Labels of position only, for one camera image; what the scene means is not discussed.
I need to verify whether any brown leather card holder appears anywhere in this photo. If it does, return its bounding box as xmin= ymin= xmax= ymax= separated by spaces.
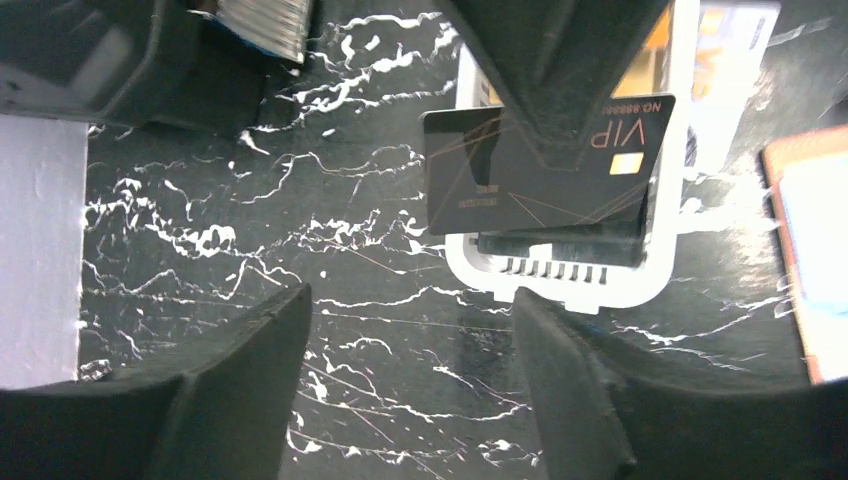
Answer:
xmin=761 ymin=126 xmax=847 ymax=384

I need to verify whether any black credit card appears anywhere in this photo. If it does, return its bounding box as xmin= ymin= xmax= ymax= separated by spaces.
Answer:
xmin=421 ymin=94 xmax=676 ymax=235

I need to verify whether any orange credit card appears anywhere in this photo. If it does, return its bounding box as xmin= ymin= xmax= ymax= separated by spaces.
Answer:
xmin=469 ymin=1 xmax=670 ymax=114

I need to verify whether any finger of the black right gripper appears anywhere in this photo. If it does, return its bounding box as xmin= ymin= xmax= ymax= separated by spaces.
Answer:
xmin=436 ymin=0 xmax=669 ymax=169

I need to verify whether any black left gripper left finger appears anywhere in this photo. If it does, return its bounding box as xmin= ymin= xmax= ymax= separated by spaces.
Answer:
xmin=1 ymin=284 xmax=312 ymax=479

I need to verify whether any white plastic basket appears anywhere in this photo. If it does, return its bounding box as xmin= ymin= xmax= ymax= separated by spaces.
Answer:
xmin=444 ymin=1 xmax=700 ymax=314

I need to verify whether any black red toolbox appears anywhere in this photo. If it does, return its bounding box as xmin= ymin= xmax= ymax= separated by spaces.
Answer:
xmin=1 ymin=0 xmax=313 ymax=135

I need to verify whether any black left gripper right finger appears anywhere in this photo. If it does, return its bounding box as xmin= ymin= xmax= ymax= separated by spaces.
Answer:
xmin=513 ymin=288 xmax=847 ymax=479

